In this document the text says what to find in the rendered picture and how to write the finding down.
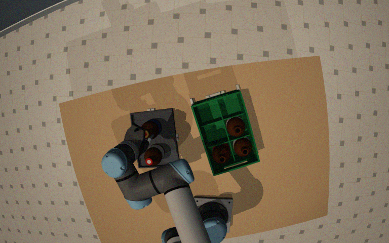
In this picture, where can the brown bottle with blue label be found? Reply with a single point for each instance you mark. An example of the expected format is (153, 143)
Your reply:
(152, 126)

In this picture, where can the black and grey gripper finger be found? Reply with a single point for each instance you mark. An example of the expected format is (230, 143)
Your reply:
(150, 138)

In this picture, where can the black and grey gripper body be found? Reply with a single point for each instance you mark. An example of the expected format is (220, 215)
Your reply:
(135, 137)

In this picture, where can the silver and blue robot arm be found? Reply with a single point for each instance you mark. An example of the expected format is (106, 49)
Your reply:
(206, 224)

